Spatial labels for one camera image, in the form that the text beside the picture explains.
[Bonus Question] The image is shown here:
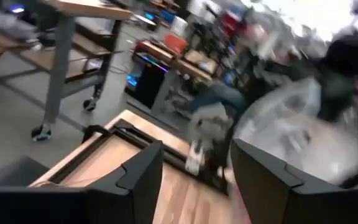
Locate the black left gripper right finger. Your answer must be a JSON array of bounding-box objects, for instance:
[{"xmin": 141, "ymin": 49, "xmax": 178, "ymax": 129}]
[{"xmin": 230, "ymin": 138, "xmax": 358, "ymax": 224}]

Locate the clear plastic tray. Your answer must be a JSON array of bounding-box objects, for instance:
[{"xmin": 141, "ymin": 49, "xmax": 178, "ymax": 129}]
[{"xmin": 233, "ymin": 77, "xmax": 358, "ymax": 186}]

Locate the black computer tower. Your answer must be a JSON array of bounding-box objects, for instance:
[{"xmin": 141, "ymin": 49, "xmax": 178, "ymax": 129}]
[{"xmin": 124, "ymin": 52, "xmax": 171, "ymax": 110}]

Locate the orange box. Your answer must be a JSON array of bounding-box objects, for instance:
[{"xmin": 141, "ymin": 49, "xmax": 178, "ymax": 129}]
[{"xmin": 163, "ymin": 32, "xmax": 189, "ymax": 54}]

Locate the black metal table frame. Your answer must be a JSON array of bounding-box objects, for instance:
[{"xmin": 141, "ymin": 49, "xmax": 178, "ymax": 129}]
[{"xmin": 50, "ymin": 119, "xmax": 231, "ymax": 196}]

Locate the wooden desk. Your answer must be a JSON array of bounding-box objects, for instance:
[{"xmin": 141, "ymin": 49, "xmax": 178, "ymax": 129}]
[{"xmin": 134, "ymin": 39, "xmax": 219, "ymax": 82}]

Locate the grey metal cart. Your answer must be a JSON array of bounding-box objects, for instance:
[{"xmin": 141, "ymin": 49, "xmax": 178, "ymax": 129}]
[{"xmin": 0, "ymin": 0, "xmax": 133, "ymax": 142}]

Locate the person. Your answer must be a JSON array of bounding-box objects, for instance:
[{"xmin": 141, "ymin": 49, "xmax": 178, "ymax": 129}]
[{"xmin": 172, "ymin": 80, "xmax": 248, "ymax": 114}]

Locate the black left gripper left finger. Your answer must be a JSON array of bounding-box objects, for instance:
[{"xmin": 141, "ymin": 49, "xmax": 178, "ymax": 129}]
[{"xmin": 0, "ymin": 139, "xmax": 165, "ymax": 224}]

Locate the black cart caster wheel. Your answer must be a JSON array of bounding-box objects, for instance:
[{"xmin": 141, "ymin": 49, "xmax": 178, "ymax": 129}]
[
  {"xmin": 83, "ymin": 96, "xmax": 98, "ymax": 113},
  {"xmin": 30, "ymin": 123, "xmax": 53, "ymax": 142}
]

